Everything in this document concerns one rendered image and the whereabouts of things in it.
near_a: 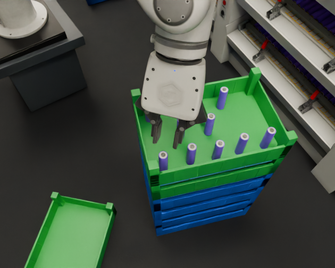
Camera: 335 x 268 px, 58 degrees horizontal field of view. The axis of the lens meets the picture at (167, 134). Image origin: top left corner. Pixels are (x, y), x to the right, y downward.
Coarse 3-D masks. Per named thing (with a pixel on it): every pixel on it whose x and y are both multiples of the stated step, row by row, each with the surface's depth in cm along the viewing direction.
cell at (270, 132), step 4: (268, 128) 62; (272, 128) 61; (268, 132) 61; (272, 132) 61; (264, 136) 63; (268, 136) 62; (272, 136) 62; (264, 140) 64; (268, 140) 63; (260, 144) 66; (264, 144) 65; (268, 144) 65; (264, 148) 66
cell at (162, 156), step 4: (160, 152) 59; (164, 152) 59; (160, 156) 58; (164, 156) 58; (160, 160) 59; (164, 160) 58; (160, 164) 60; (164, 164) 60; (160, 168) 62; (164, 168) 61
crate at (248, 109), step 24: (216, 96) 74; (240, 96) 74; (264, 96) 69; (144, 120) 70; (168, 120) 70; (216, 120) 70; (240, 120) 70; (264, 120) 70; (144, 144) 61; (168, 144) 67; (288, 144) 60; (168, 168) 64; (192, 168) 59; (216, 168) 62
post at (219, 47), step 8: (232, 0) 111; (232, 8) 113; (240, 8) 115; (216, 16) 125; (232, 16) 117; (240, 16) 119; (216, 24) 128; (224, 24) 122; (216, 32) 130; (224, 32) 124; (216, 40) 133; (224, 40) 127; (216, 48) 135; (224, 48) 130; (232, 48) 133; (216, 56) 138; (224, 56) 134
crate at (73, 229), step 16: (64, 208) 100; (80, 208) 100; (96, 208) 100; (112, 208) 93; (48, 224) 95; (64, 224) 97; (80, 224) 97; (96, 224) 97; (112, 224) 97; (48, 240) 94; (64, 240) 94; (80, 240) 94; (96, 240) 94; (32, 256) 88; (48, 256) 92; (64, 256) 92; (80, 256) 92; (96, 256) 92
